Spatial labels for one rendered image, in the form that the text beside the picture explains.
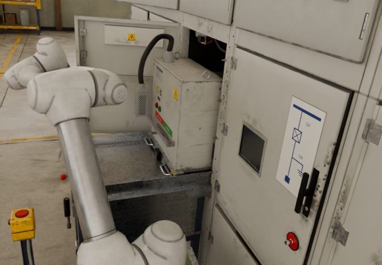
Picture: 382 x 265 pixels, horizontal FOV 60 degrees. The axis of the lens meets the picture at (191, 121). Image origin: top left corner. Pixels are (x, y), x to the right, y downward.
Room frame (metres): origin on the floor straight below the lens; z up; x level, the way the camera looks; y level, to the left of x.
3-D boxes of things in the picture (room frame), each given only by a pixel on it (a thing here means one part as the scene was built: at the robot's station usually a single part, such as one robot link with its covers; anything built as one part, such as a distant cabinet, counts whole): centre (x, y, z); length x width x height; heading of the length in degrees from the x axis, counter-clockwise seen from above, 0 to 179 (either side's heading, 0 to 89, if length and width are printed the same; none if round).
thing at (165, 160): (1.70, 0.14, 0.90); 0.54 x 0.05 x 0.06; 23
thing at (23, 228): (1.07, 0.64, 0.85); 0.08 x 0.08 x 0.10; 23
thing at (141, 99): (1.86, 0.30, 1.14); 0.08 x 0.05 x 0.17; 113
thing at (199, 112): (1.79, -0.08, 1.15); 0.51 x 0.50 x 0.48; 113
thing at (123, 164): (1.63, 0.30, 0.82); 0.68 x 0.62 x 0.06; 113
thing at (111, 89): (1.15, 0.31, 1.43); 0.18 x 0.14 x 0.13; 42
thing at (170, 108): (1.69, 0.15, 1.15); 0.48 x 0.01 x 0.48; 23
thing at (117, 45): (2.06, 0.42, 1.21); 0.63 x 0.07 x 0.74; 97
